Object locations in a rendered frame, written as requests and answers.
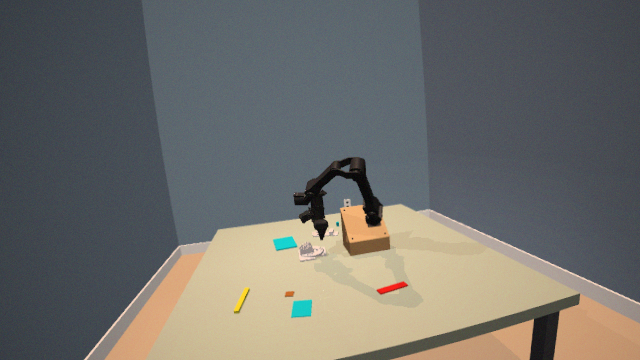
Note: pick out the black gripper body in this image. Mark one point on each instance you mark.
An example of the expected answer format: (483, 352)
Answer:
(319, 221)

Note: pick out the yellow flat bar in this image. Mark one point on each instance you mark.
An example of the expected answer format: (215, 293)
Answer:
(241, 300)

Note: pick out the cyan flat square tile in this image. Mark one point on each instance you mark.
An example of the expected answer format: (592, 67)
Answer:
(301, 308)

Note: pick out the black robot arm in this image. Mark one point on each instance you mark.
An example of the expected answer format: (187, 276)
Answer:
(357, 172)

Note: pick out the red flat bar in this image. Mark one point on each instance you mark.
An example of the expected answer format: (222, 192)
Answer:
(392, 287)

